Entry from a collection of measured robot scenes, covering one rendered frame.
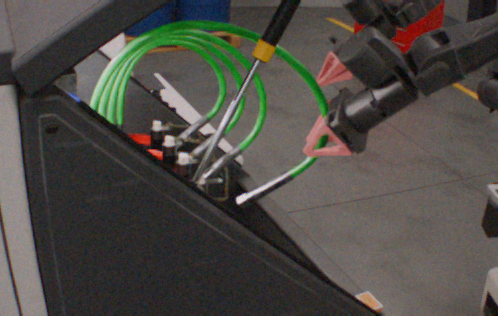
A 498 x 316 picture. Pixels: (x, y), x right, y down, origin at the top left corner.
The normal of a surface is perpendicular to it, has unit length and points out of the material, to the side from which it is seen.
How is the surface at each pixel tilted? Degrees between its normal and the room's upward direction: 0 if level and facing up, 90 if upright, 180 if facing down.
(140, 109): 90
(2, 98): 90
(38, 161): 90
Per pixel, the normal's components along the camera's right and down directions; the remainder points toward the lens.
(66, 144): 0.43, 0.42
